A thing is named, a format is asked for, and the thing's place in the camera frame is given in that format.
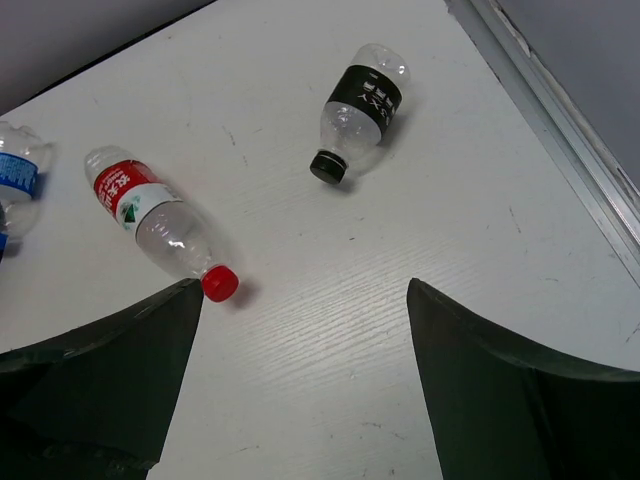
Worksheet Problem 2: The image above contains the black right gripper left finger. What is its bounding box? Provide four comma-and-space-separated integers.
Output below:
1, 280, 204, 479

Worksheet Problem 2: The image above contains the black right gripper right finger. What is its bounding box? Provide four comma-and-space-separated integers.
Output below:
406, 279, 639, 479

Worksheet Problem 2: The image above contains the red label plastic bottle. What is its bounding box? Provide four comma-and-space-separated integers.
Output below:
84, 146, 240, 303

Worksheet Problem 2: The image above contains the blue label plastic bottle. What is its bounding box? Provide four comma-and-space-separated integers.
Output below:
1, 121, 55, 258

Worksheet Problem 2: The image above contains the black label plastic bottle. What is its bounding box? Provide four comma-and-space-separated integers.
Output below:
310, 43, 410, 185

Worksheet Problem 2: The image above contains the aluminium table frame rail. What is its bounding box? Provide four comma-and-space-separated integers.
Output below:
446, 1, 639, 279

